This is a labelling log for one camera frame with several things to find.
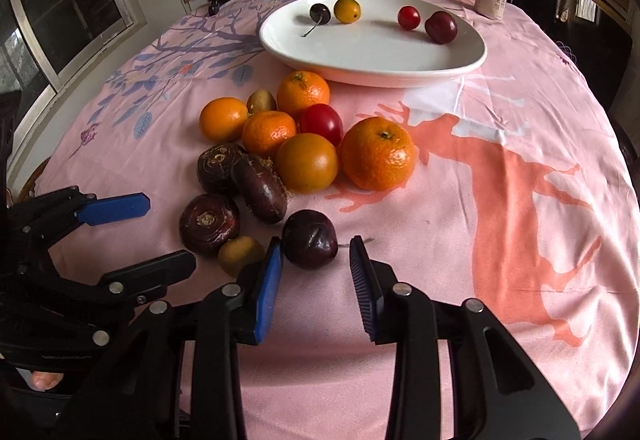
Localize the pink printed tablecloth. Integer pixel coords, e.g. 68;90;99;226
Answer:
10;0;636;440

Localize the small yellow round fruit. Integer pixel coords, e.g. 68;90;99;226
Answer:
333;0;362;24

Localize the dark water chestnut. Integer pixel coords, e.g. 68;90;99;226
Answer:
179;193;241;257
231;153;289;224
196;143;247;195

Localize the white framed window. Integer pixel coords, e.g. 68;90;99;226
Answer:
0;0;148;141

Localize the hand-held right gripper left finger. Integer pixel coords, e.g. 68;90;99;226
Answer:
55;236;285;440

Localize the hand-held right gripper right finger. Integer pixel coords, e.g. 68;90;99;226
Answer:
348;235;582;440

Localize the large mandarin orange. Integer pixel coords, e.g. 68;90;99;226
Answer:
340;116;417;192

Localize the smooth round orange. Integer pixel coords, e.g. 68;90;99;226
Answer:
199;97;250;142

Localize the smooth orange persimmon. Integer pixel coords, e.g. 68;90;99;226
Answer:
274;133;340;194

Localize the white oval plate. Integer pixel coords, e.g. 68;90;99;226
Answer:
258;0;487;88

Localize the dark red plum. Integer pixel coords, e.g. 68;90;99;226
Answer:
424;10;459;44

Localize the small brown longan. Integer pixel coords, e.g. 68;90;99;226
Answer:
218;235;266;278

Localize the small red cherry tomato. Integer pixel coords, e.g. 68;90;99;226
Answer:
397;5;421;30

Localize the person's left hand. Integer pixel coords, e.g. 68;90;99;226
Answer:
27;369;66;392

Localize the small brown kiwi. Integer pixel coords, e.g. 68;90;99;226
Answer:
246;89;277;116

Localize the dark cherry with stem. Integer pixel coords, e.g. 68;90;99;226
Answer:
302;3;332;38

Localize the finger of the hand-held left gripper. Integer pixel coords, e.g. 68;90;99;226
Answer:
55;249;197;317
7;187;152;242

